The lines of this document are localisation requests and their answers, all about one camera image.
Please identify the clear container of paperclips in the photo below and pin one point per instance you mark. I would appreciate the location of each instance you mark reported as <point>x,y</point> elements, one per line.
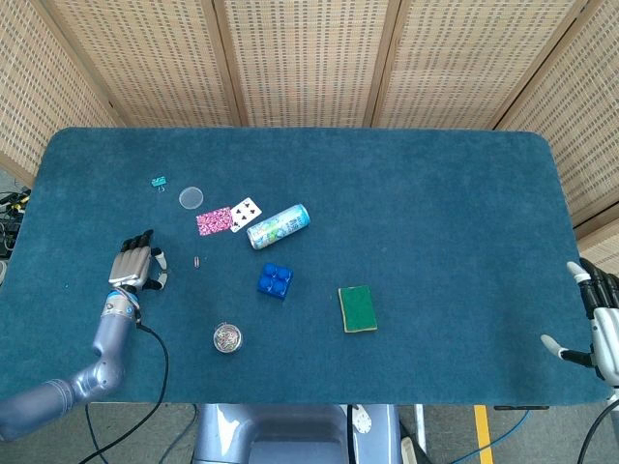
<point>227,337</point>

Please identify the woven bamboo screen panel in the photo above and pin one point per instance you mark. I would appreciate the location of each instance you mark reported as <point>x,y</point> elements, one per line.
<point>309,63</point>
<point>459,63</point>
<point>29,96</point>
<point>145,63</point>
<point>580,121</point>

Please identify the yellow floor tape strip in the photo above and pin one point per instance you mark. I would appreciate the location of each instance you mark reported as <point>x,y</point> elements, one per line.
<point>482,435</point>

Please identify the teal binder clip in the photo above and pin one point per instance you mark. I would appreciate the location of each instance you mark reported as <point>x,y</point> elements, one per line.
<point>158,182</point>

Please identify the white perforated bracket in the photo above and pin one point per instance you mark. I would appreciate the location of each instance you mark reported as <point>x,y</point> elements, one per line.
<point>360,420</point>

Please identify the green yellow sponge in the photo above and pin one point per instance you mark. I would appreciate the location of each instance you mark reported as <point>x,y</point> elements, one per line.
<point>358,309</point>

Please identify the pink patterned card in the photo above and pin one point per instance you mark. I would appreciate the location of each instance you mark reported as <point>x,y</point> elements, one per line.
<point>214,221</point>

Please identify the white clubs playing card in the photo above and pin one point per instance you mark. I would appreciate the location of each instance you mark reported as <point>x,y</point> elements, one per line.
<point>246,211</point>

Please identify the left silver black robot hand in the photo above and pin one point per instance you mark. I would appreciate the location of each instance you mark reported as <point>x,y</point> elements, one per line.
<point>130,266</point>

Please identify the blue felt table cover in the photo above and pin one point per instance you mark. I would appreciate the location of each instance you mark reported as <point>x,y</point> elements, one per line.
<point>435,217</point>

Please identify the blue toy building block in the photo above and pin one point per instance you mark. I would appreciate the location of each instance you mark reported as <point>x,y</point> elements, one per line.
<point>274,282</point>

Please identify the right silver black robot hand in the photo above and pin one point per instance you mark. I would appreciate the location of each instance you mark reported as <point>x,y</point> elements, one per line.
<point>607,338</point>

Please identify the clear plastic lid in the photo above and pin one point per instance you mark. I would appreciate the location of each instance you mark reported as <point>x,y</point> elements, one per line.
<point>191,198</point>

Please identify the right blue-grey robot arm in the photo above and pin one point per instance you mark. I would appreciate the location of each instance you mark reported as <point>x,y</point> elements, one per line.
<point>613,394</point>

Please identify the light blue drink can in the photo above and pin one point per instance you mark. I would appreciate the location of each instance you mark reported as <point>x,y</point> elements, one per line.
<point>278,226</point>

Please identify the white table leg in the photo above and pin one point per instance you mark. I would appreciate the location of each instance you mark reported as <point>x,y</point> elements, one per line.
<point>420,425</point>

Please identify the black bar under table edge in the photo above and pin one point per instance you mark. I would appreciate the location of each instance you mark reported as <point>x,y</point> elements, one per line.
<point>520,408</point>

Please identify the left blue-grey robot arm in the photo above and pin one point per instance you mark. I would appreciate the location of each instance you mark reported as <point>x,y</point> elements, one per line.
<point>111,333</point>

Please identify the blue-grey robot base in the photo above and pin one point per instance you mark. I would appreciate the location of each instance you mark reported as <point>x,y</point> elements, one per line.
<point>290,435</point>

